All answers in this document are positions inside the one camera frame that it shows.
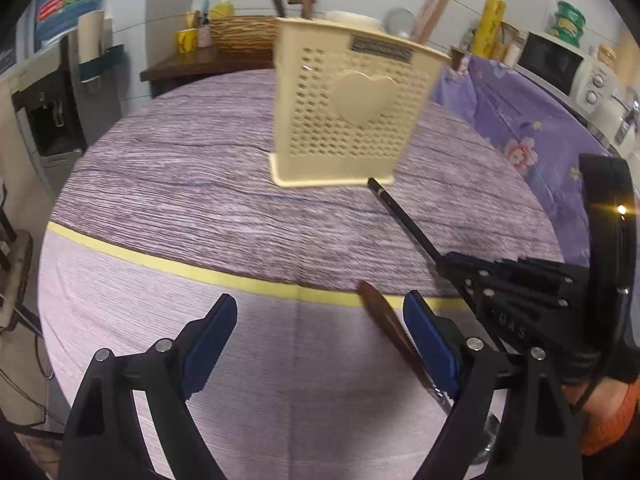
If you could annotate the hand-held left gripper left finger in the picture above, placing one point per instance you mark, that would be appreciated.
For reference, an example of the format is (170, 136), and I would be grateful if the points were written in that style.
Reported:
(210, 340)

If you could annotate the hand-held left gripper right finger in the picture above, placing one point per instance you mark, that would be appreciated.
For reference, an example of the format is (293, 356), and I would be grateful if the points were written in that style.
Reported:
(430, 340)

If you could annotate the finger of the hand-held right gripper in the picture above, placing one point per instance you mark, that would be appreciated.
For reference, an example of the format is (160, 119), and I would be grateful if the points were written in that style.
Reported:
(465, 267)
(550, 270)

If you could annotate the plain black chopstick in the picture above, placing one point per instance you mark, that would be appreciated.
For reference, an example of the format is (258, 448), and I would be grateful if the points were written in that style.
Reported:
(400, 215)

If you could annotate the cream perforated utensil holder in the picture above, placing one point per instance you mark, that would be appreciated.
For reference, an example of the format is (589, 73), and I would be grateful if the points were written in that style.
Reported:
(310, 110)

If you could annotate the silver metal spoon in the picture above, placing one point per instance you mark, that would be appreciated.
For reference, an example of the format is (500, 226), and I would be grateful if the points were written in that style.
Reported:
(398, 22)

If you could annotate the person's right forearm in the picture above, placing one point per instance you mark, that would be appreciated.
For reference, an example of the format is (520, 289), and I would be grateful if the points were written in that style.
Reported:
(610, 415)

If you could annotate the white electric appliance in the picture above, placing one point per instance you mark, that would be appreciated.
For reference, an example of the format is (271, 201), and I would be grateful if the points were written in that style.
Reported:
(617, 115)

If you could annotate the purple striped tablecloth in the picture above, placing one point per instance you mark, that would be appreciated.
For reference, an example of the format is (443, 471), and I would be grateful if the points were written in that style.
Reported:
(175, 185)

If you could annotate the purple floral cloth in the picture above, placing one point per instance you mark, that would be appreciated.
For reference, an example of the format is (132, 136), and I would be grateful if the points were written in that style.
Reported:
(500, 110)

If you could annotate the white microwave oven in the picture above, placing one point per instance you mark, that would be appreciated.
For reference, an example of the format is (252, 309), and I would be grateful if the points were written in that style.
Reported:
(550, 62)

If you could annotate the beige jar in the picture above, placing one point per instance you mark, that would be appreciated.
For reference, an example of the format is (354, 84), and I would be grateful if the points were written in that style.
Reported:
(607, 54)

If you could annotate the green stacked containers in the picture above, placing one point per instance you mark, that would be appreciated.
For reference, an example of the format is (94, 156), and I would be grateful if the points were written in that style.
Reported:
(569, 20)

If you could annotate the yellow roll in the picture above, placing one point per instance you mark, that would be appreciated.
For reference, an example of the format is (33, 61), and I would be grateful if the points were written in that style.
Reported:
(487, 25)

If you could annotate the white bowl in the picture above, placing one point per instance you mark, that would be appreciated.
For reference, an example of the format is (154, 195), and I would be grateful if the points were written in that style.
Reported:
(350, 19)

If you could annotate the dark wooden side table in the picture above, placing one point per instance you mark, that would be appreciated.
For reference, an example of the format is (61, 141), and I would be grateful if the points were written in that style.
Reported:
(190, 62)

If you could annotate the grey water dispenser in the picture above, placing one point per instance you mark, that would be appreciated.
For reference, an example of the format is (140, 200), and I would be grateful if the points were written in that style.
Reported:
(45, 110)

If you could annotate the yellow mug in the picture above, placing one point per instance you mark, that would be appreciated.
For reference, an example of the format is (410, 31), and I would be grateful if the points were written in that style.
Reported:
(187, 40)

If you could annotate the pink dotted cup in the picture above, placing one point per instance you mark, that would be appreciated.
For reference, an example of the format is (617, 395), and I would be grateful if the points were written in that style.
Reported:
(204, 36)

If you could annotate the bamboo style faucet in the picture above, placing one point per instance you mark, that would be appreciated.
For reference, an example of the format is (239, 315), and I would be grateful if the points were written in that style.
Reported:
(311, 4)

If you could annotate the wicker basket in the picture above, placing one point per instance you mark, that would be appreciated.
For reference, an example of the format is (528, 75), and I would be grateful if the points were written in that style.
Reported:
(245, 32)

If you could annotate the yellow soap bottle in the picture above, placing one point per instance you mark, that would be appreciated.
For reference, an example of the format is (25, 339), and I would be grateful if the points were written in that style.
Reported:
(222, 9)

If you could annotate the dark teal wall holder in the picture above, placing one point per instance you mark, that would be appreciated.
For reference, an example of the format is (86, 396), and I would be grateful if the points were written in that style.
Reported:
(105, 60)

